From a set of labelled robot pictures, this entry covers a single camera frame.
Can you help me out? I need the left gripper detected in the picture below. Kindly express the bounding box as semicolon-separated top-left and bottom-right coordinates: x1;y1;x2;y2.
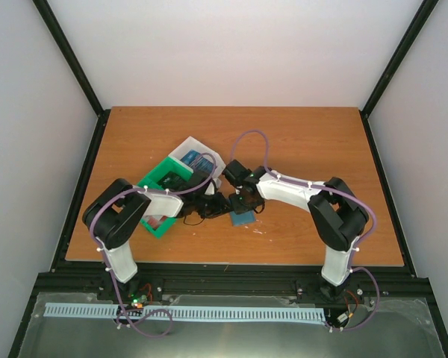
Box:
195;192;233;220

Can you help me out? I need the teal card holder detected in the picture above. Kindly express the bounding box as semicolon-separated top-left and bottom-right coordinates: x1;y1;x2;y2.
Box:
230;211;255;227

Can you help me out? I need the green bin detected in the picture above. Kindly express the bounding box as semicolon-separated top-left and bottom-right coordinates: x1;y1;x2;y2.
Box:
137;157;193;189
140;216;176;239

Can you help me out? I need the white bin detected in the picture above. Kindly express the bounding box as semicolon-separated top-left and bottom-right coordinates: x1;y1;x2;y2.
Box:
169;136;225;180

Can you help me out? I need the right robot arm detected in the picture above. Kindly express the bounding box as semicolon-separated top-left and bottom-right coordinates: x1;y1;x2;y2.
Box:
223;160;370;287

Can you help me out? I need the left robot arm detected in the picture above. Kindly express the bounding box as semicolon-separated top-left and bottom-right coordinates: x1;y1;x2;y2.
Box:
82;171;232;301

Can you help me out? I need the black card stack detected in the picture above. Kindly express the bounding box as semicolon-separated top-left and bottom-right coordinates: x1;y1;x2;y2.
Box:
158;172;186;191

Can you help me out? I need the blue card stack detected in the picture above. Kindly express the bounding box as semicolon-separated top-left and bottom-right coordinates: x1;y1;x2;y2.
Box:
180;150;214;174

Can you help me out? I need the red white card stack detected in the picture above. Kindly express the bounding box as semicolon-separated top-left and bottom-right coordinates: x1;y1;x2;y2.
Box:
144;216;167;230

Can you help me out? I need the small electronics board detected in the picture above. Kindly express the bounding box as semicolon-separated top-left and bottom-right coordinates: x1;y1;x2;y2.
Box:
130;292;153;310

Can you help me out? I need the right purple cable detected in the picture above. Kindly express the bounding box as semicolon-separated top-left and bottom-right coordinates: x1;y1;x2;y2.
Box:
231;129;381;333

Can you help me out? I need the light blue cable duct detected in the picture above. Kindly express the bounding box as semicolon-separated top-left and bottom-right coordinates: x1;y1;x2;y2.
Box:
43;303;326;325

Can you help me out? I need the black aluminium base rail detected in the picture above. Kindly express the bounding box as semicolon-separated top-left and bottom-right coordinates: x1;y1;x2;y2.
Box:
8;260;448;357

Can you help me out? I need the metal base plate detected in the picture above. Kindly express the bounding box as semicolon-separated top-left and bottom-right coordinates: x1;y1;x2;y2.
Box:
17;293;446;357

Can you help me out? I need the black frame post left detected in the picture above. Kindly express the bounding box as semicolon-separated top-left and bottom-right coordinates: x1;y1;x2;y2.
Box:
32;0;109;118

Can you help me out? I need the black frame post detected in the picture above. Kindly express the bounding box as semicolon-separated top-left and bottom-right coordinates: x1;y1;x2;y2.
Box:
32;0;109;118
360;0;439;120

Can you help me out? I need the black frame post right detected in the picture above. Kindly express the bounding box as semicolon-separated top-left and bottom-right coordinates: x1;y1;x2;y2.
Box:
360;0;439;120

